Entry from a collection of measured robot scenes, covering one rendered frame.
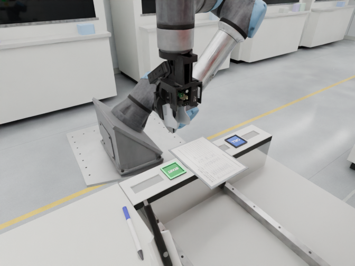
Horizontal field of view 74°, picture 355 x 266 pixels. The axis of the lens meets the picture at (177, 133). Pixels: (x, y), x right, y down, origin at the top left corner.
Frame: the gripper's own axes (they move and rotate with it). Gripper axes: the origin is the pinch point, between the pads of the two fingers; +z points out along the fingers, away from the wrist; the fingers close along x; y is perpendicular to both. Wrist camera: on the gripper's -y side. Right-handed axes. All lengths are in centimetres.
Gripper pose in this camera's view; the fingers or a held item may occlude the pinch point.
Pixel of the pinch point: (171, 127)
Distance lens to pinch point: 61.3
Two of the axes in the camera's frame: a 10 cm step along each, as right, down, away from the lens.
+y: 5.8, 4.4, -6.9
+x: 8.2, -3.1, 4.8
